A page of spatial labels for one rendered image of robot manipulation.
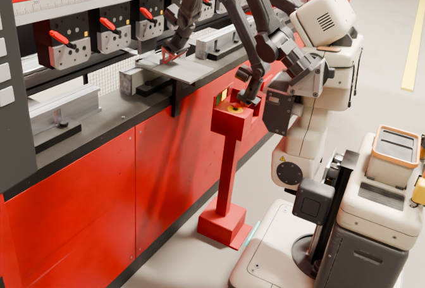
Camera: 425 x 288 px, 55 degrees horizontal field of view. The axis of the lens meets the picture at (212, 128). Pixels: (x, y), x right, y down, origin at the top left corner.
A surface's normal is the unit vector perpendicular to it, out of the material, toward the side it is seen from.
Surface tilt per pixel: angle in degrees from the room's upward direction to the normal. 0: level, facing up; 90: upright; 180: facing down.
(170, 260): 0
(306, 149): 90
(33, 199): 90
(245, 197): 0
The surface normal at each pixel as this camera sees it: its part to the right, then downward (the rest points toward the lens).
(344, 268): -0.44, 0.42
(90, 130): 0.09, -0.86
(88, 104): 0.85, 0.33
